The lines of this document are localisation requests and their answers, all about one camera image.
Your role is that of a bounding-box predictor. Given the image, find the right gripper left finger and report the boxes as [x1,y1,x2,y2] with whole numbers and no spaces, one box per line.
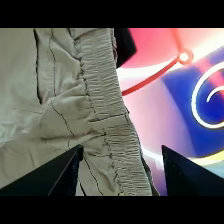
[0,144,85,197]

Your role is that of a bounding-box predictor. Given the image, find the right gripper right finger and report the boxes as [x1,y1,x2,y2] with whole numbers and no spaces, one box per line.
[161,144,224,197]

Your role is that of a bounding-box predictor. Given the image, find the black garment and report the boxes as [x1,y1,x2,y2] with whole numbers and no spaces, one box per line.
[113,27,138,70]

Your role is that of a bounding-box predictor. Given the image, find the beige pants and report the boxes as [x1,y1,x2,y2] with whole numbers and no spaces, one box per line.
[0,27,160,197]

